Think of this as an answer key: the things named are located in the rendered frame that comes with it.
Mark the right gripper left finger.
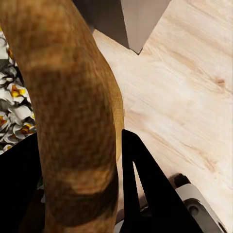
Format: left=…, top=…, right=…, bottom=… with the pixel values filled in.
left=0, top=132, right=42, bottom=233

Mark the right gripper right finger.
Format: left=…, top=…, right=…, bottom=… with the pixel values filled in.
left=121, top=129, right=203, bottom=233

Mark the popcorn bag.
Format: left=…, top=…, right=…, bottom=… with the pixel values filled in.
left=0, top=0, right=125, bottom=233

